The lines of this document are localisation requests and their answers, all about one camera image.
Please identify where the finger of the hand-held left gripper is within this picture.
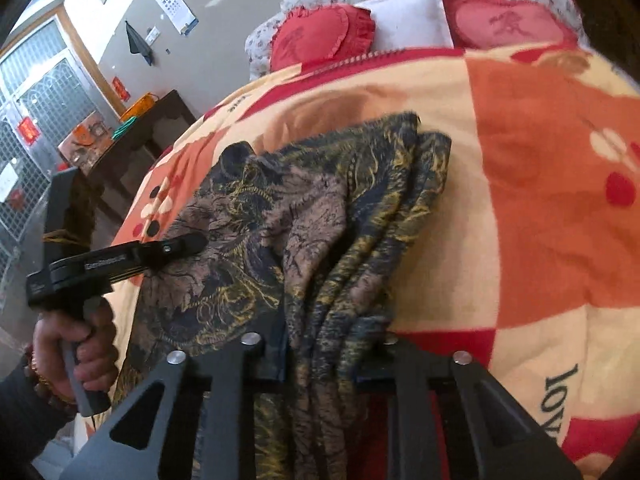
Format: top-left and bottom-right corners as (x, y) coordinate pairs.
(136, 232), (209, 276)

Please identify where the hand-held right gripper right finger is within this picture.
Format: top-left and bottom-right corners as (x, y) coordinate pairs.
(350, 334), (583, 480)

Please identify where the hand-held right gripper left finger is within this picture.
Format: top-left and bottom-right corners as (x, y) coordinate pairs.
(59, 310), (292, 480)

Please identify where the brown blue yellow patterned shirt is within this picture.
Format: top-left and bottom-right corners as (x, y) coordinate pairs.
(112, 112), (453, 480)

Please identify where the person's left forearm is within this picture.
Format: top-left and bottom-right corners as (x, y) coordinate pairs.
(0, 360), (76, 466)

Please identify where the person's left hand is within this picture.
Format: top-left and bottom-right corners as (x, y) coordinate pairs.
(32, 300), (119, 403)

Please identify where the white paper sheet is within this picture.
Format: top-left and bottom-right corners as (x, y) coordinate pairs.
(0, 162), (19, 196)

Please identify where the dark wooden side table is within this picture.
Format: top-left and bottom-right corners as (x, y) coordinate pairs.
(60, 90), (197, 241)

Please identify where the brown printed carton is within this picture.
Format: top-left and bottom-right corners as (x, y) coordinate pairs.
(57, 112), (119, 171)

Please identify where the orange box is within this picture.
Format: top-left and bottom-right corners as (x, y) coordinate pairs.
(120, 92), (157, 122)

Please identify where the red door sticker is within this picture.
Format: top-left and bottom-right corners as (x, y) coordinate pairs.
(19, 116), (42, 144)

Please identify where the metal grille door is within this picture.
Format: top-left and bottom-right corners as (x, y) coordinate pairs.
(0, 15), (101, 281)

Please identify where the dark hanging cloth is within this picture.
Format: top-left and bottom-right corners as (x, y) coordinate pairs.
(125, 21), (155, 66)

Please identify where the orange cream red checked blanket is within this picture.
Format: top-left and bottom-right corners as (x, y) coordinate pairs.
(75, 45), (640, 480)

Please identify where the eye chart poster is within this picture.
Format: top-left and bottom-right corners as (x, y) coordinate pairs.
(150, 0), (199, 37)

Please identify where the deep red ruffled heart pillow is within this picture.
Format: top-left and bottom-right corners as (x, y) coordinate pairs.
(270, 4), (377, 72)

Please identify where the white pillow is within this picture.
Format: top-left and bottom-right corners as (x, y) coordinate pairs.
(357, 0), (453, 53)

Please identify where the pale red embroidered heart pillow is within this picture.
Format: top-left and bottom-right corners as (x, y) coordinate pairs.
(442, 0), (581, 52)

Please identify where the beaded bracelet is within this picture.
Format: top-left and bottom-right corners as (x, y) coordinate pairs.
(22, 344), (76, 411)

